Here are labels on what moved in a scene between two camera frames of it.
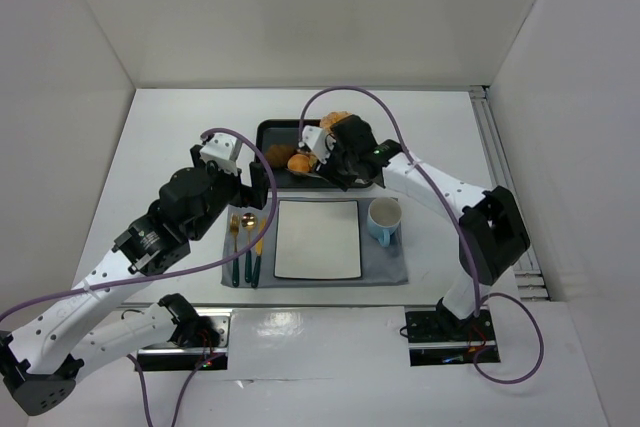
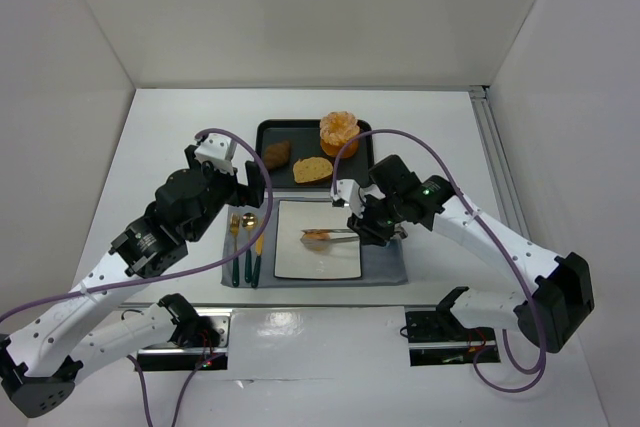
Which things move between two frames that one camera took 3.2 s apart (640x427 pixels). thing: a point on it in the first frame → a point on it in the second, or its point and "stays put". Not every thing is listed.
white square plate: [317, 240] stays put
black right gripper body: [335, 161] → [370, 226]
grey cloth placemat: [247, 226] stays put
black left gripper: [256, 185] stays put
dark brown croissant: [277, 155] stays put
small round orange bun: [299, 163] → [316, 242]
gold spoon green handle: [248, 220] stays put
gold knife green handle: [258, 258] stays put
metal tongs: [314, 175] → [353, 235]
